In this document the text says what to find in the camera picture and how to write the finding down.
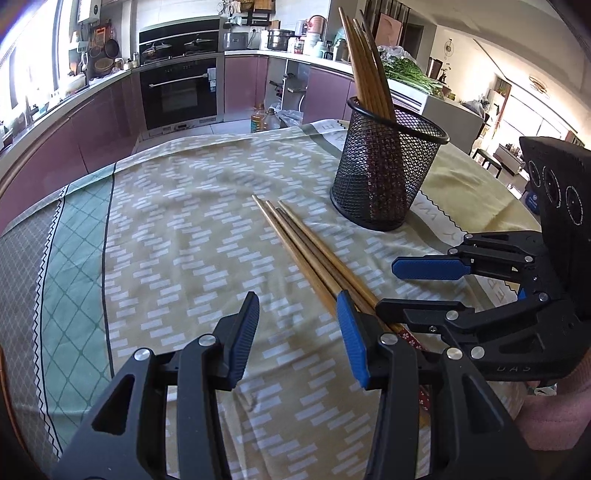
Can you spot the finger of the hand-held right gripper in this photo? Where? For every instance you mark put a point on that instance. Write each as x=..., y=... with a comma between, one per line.
x=429, y=268
x=415, y=310

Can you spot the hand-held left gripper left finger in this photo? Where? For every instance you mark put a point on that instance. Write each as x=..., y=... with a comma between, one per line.
x=244, y=332

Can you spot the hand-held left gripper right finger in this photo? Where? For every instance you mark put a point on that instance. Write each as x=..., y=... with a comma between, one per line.
x=353, y=341

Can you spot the floral-tipped wooden chopstick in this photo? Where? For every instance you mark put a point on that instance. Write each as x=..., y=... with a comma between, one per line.
x=295, y=257
x=307, y=253
x=318, y=257
x=331, y=256

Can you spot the black mesh utensil holder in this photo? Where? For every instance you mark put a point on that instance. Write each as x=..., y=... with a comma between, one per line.
x=383, y=184

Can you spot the bundle of wooden chopsticks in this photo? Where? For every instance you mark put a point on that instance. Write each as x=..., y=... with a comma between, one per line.
x=364, y=78

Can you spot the patterned tablecloth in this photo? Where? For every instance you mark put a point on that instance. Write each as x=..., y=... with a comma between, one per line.
x=184, y=240

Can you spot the round stool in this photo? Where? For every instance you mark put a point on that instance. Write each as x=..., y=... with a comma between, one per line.
x=487, y=154

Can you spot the white kitchen countertop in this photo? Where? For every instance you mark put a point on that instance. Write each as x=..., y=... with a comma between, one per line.
x=452, y=115
x=55, y=102

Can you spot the bunch of green vegetables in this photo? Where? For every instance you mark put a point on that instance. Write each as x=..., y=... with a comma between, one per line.
x=411, y=74

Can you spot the dark steel tumbler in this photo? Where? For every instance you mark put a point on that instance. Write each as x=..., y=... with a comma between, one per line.
x=433, y=69

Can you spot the pink base cabinets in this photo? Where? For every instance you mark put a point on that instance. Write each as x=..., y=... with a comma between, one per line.
x=323, y=92
x=69, y=143

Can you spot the yellow cooking oil bottle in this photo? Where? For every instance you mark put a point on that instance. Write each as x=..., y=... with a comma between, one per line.
x=258, y=122

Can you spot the clear plastic bag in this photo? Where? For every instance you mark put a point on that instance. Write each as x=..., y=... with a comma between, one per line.
x=392, y=51

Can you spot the dark thermos flask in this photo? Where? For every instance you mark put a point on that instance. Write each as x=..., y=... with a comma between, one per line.
x=340, y=50

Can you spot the black integrated stove with oven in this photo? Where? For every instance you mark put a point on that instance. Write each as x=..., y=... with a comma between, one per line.
x=180, y=92

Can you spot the pink kettle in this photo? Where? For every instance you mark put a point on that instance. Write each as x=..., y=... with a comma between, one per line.
x=317, y=25

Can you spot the steel steamer pot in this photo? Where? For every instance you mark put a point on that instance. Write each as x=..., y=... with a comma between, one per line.
x=279, y=40

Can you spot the black lidded pot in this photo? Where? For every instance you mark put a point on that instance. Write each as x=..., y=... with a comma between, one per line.
x=199, y=45
x=157, y=50

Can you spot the silver box appliance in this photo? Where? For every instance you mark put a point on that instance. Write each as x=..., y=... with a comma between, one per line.
x=235, y=41

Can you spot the bamboo basket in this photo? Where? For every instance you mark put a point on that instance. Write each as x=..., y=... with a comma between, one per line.
x=104, y=67

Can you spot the wooden cutting board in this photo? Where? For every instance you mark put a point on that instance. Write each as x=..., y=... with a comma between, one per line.
x=264, y=4

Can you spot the dark hanging frying pan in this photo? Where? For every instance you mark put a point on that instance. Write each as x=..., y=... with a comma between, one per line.
x=111, y=48

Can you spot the kitchen window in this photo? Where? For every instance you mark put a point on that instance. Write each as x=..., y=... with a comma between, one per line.
x=27, y=69

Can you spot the round wall clock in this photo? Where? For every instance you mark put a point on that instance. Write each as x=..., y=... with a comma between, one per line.
x=448, y=46

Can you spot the pink wall picture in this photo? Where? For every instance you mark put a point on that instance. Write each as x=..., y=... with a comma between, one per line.
x=388, y=30

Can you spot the black wall rack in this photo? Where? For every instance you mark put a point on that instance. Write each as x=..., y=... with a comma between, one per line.
x=249, y=16

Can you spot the white wall water heater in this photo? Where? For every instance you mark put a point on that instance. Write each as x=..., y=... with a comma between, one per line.
x=88, y=9

